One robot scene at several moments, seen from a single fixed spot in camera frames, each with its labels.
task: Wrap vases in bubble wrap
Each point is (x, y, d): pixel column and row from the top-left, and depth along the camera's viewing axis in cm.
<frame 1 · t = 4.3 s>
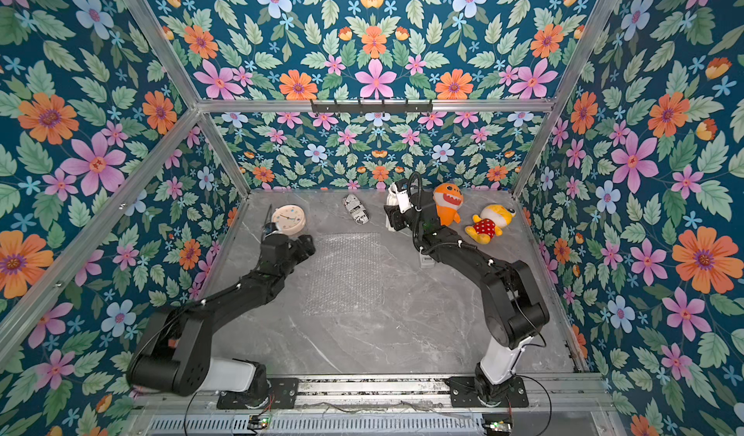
left hand: (303, 240, 91), fingers open
right hand: (403, 196, 89), fingers open
pink round alarm clock: (291, 219, 110), point 3 cm above the table
silver toy car: (358, 210, 113), point 3 cm above the table
yellow shark plush toy: (491, 221, 106), point 5 cm above the table

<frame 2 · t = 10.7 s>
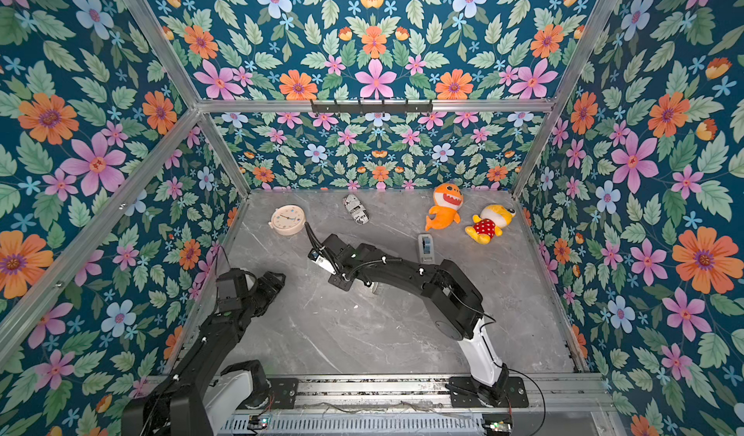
left hand: (281, 279, 87), fingers open
right hand: (347, 263, 90), fingers closed
the named things where they were.

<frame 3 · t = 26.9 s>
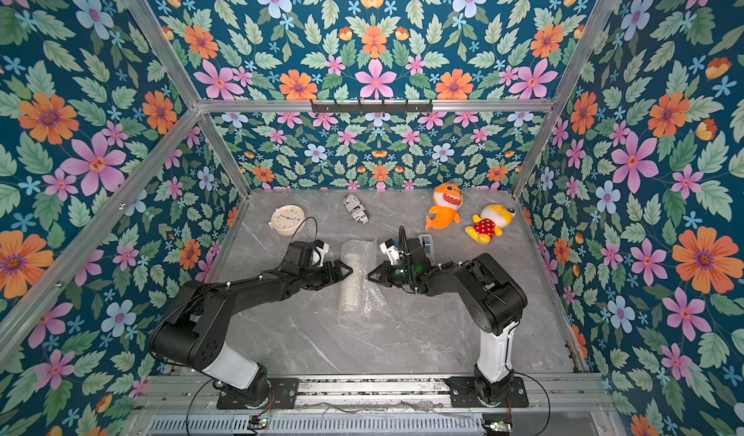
left hand: (347, 272, 91), fingers open
right hand: (372, 271, 90), fingers closed
the named things where they were.

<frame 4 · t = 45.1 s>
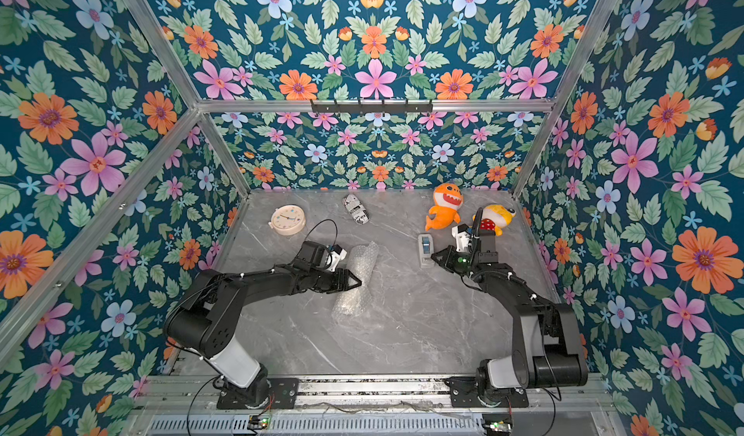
left hand: (358, 282, 90), fingers open
right hand: (438, 251, 88), fingers closed
the named things where they were.

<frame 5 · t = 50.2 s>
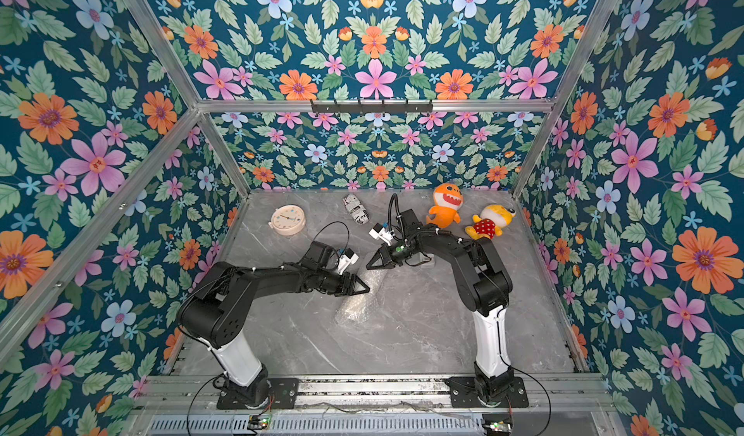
left hand: (366, 288, 89), fingers open
right hand: (375, 260, 90), fingers closed
the named things where they were.

